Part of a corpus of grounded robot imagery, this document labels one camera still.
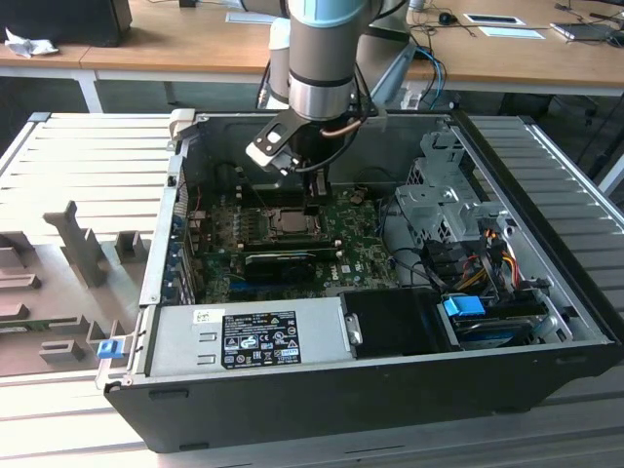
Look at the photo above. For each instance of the blue case latch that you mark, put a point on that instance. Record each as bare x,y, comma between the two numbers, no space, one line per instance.
108,350

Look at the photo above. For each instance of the grey parts rack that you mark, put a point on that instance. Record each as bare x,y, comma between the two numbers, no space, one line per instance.
58,292

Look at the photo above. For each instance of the thin metal locking lever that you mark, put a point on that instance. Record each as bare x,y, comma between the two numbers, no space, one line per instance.
256,191

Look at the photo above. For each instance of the black camera bracket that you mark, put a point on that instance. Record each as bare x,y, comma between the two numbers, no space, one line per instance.
292,126

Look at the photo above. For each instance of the black graphics card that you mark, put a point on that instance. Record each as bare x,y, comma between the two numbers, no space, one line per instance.
278,268

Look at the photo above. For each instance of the CPU socket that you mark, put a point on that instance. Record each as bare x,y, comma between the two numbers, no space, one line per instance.
292,235

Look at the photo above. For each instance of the silver coin battery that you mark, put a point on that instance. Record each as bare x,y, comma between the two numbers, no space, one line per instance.
359,198

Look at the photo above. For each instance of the silver power supply unit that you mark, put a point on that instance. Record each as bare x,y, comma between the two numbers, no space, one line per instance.
185,341

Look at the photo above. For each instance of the crumpled white paper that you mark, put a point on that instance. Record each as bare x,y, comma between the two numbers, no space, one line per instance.
29,45

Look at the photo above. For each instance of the dark grey laptop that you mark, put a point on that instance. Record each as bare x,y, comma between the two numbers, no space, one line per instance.
585,31

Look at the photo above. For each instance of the black box on desk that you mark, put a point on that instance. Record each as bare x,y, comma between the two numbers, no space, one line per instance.
63,19

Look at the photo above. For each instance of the black computer mouse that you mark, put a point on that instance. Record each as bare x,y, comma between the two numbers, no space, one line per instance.
447,18

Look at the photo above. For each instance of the grey metal drive cage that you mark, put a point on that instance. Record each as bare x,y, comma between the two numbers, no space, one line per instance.
429,205

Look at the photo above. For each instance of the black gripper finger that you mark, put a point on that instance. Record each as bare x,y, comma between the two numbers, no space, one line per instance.
323,187
310,210

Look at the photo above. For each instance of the white plastic holder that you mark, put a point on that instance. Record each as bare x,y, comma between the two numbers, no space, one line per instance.
412,100

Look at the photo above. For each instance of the hard disk in blue carrier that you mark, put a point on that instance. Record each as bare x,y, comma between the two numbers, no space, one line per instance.
463,307

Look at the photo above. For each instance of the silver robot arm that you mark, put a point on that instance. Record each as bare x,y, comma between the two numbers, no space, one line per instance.
319,58

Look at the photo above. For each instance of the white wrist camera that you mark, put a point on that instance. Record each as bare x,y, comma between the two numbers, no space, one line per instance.
263,158

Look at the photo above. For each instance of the black open PC case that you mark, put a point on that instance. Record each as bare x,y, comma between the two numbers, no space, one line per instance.
341,414

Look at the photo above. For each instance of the blue expansion slot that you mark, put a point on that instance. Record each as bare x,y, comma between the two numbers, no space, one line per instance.
248,286

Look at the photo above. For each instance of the green motherboard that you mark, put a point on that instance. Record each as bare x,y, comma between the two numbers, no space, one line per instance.
361,263

